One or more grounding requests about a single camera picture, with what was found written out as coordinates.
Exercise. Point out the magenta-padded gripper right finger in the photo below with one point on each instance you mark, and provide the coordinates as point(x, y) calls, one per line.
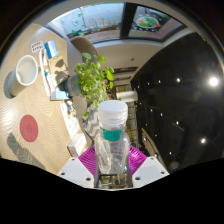
point(137, 159)

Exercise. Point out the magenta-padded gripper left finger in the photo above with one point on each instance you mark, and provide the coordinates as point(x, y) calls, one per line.
point(87, 159)

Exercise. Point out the clear bottle with white cap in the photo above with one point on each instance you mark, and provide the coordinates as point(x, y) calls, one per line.
point(112, 150)

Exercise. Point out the white and orange tissue box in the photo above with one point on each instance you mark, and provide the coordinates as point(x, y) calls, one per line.
point(77, 145)

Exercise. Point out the large illustrated leaflet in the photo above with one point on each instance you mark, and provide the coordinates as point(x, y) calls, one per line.
point(70, 118)

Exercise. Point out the flat round red coaster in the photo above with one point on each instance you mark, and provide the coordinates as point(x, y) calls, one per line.
point(29, 128)

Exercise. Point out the light blue small carton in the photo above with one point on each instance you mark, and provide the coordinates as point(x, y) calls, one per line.
point(60, 95)

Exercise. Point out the green potted plant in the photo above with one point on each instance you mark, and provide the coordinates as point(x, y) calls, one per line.
point(95, 78)

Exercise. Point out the white and green tube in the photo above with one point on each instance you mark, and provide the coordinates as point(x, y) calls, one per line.
point(49, 80)

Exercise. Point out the group of ceiling lights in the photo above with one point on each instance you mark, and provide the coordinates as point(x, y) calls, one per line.
point(213, 81)

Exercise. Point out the flat blue box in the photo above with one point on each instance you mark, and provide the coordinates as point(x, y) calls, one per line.
point(51, 49)

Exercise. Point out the pill blister pack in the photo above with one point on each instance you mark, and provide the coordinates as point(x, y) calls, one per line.
point(37, 46)

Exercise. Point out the dark framed wall picture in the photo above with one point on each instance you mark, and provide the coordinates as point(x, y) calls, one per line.
point(153, 23)

